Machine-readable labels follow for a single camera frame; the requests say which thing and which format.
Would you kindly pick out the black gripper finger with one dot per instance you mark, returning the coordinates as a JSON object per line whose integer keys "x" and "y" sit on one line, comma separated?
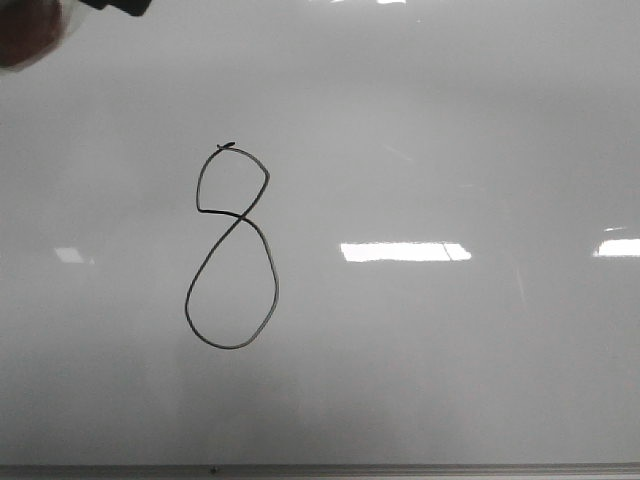
{"x": 134, "y": 8}

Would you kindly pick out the white glossy whiteboard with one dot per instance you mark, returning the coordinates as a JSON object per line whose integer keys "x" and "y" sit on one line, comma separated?
{"x": 249, "y": 232}

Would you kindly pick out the grey aluminium whiteboard frame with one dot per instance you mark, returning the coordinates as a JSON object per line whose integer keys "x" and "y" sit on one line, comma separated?
{"x": 625, "y": 470}

